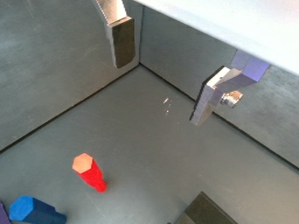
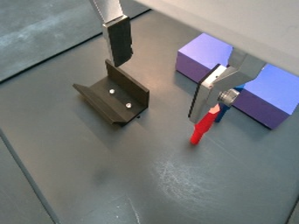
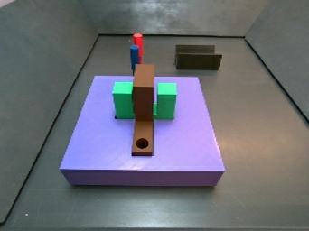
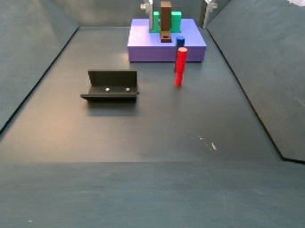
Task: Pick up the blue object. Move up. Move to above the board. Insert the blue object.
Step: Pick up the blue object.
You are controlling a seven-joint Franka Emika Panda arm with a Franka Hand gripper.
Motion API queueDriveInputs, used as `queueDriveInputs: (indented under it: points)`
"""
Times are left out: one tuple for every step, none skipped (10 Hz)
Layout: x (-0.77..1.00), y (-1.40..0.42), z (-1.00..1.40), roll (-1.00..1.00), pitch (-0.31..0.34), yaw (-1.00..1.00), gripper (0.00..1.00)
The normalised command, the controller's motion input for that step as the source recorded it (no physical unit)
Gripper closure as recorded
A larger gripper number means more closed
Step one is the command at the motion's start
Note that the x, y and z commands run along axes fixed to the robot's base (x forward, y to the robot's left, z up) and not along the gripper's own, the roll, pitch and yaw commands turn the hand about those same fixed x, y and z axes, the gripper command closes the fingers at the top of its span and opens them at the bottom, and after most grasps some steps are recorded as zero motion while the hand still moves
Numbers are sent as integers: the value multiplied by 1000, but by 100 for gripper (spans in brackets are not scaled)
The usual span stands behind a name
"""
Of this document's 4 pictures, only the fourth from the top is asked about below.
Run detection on green U-shaped block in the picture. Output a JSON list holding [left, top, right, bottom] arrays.
[[149, 12, 182, 33]]

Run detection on brown L-shaped block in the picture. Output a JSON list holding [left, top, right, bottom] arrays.
[[159, 1, 171, 43]]

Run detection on blue cylinder peg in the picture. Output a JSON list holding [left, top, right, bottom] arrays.
[[174, 36, 185, 72]]

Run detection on red cylinder peg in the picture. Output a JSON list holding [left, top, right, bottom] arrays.
[[175, 47, 189, 86]]

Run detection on black angled bracket holder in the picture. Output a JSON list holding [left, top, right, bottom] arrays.
[[82, 69, 138, 101]]

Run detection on purple base board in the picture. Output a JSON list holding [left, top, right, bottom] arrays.
[[127, 19, 207, 62]]

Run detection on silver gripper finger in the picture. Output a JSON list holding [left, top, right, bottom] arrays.
[[141, 0, 154, 30], [202, 0, 218, 28]]

